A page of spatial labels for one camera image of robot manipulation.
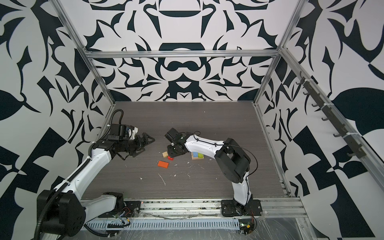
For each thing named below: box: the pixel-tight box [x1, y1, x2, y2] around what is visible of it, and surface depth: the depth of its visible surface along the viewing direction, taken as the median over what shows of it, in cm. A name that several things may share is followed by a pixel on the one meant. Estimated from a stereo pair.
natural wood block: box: [191, 151, 205, 161], surface depth 93 cm
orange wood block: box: [157, 160, 169, 169], surface depth 91 cm
